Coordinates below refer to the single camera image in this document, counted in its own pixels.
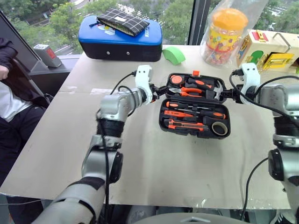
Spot orange handled pliers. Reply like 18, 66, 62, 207
168, 86, 203, 98

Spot black orange handled screwdriver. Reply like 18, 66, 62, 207
163, 100, 202, 110
174, 107, 227, 120

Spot wooden latch puzzle box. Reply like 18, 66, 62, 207
235, 29, 299, 75

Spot dark tape roll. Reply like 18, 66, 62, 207
211, 121, 229, 137

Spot bystander bare hand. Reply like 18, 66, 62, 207
0, 64, 9, 80

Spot hammer with black orange handle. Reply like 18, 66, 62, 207
185, 77, 223, 100

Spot candy jar with orange lid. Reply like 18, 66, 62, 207
205, 7, 249, 66

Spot black slanted frame beam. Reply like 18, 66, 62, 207
0, 9, 73, 98

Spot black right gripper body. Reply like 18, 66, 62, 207
230, 88, 245, 104

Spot orange test pen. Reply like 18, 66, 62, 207
163, 110, 195, 118

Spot orange black tape measure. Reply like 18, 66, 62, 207
170, 74, 185, 86

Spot orange-lid candy jar in bag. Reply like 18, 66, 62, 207
199, 0, 270, 69

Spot black checked zipper pouch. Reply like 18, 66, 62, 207
96, 7, 151, 37

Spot grey box with red button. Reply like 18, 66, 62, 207
33, 44, 63, 69

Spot seated person in dark clothes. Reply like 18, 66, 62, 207
0, 37, 51, 224

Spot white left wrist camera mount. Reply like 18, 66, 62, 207
135, 64, 154, 105

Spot dark window post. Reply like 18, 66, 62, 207
187, 0, 212, 46

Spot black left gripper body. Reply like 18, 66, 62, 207
149, 83, 161, 104

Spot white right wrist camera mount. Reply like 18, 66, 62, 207
240, 62, 261, 105

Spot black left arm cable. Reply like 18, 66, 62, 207
95, 71, 141, 224

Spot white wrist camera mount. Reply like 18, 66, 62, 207
240, 62, 261, 105
135, 64, 154, 105

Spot blue and black hard case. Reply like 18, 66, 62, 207
78, 14, 164, 63

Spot green tape roll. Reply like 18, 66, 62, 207
162, 46, 186, 66

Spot black tool case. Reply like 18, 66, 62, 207
158, 70, 232, 140

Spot orange black utility knife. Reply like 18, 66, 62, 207
163, 118, 210, 132

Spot white and black sneaker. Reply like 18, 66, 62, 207
276, 208, 295, 224

